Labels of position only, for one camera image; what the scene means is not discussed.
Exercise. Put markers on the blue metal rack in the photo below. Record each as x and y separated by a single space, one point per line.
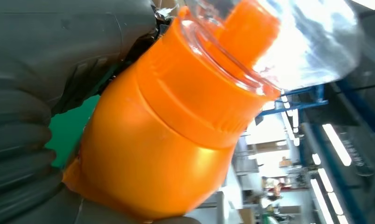
298 105

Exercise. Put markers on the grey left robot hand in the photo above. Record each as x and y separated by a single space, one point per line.
66 40

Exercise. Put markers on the green table mat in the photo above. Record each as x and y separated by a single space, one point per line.
66 130

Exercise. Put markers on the orange Tide detergent bottle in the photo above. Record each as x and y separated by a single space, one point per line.
144 139

